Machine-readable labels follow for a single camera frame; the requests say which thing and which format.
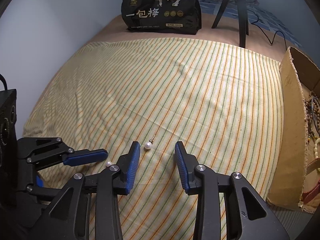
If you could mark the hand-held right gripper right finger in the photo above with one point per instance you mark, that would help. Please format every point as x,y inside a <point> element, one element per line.
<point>180,165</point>

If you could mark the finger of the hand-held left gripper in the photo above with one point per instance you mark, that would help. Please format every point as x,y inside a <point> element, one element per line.
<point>39,182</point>
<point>85,157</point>

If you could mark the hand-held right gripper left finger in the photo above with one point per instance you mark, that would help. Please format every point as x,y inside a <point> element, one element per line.
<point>131,162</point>

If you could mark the cardboard box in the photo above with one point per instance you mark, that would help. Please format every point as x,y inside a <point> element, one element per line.
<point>287,130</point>

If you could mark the yellow striped cloth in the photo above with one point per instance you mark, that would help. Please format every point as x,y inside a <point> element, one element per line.
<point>175,92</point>

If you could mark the tan blanket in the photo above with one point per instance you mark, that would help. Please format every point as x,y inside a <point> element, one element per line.
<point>112,30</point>

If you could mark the black snack bag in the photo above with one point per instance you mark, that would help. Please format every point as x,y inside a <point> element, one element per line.
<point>160,7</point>

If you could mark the black tripod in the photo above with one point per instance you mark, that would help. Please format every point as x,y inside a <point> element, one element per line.
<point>241,12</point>

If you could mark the blue patterned bed sheet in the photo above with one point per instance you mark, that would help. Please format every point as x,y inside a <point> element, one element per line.
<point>265,15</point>

